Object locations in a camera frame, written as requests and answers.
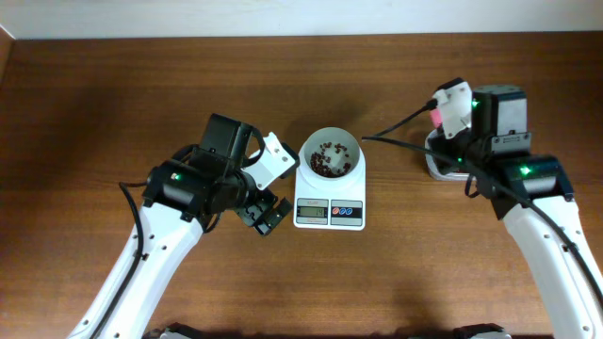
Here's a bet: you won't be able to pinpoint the right black cable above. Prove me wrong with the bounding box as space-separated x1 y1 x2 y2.
361 98 603 312

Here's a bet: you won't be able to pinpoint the clear plastic bean container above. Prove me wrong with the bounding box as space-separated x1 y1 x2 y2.
425 129 469 182

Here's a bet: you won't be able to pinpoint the beans in white bowl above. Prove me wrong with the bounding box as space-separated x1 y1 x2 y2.
310 142 352 178

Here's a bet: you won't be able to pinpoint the white round bowl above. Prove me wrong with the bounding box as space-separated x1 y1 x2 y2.
300 127 362 179

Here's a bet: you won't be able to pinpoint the left black cable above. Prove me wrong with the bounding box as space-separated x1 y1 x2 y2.
89 181 148 339

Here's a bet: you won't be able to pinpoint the pink measuring scoop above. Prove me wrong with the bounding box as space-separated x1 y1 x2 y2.
430 108 443 128

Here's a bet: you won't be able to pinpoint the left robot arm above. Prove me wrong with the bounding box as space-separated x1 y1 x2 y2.
70 114 300 338

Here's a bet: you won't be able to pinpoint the white digital kitchen scale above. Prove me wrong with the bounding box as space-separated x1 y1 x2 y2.
293 150 367 231

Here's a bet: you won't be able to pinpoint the black cable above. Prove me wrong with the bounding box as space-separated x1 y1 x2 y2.
361 98 603 312
89 181 148 339

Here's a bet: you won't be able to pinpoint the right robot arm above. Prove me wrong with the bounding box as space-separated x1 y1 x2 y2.
425 79 602 338

